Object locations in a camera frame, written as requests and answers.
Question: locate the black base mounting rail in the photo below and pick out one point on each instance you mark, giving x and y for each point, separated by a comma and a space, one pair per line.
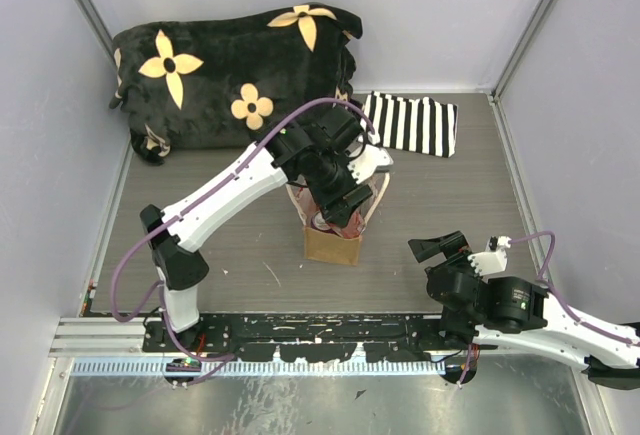
313, 338

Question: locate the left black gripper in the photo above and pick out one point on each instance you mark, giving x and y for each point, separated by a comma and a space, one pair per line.
335, 207

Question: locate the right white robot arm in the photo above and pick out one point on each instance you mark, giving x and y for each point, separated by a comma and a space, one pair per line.
606, 353

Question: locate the left aluminium frame post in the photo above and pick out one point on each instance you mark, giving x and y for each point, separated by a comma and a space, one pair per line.
82, 0

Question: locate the right aluminium frame post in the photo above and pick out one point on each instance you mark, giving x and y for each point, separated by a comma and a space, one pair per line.
542, 10

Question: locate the purple soda can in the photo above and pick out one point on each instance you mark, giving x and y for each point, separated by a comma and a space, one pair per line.
318, 223

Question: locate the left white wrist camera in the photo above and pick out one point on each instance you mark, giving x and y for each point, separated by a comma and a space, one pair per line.
364, 161

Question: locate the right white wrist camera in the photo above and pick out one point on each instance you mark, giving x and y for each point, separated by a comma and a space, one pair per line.
493, 259

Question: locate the jute canvas tote bag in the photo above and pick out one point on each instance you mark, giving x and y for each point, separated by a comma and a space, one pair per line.
328, 247

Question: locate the black floral plush blanket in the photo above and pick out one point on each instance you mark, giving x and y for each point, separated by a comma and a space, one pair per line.
214, 84

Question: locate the red cola can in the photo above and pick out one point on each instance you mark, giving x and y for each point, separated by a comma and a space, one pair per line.
353, 229

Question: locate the aluminium frame post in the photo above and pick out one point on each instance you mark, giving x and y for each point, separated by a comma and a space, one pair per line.
82, 0
542, 10

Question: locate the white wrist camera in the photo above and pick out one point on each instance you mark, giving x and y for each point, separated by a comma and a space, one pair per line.
364, 161
493, 259

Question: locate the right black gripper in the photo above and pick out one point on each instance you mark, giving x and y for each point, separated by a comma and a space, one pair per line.
452, 245

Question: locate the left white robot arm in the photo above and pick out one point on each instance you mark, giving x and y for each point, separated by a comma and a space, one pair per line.
177, 232

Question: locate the black white striped cloth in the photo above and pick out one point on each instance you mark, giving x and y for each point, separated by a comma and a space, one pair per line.
417, 125

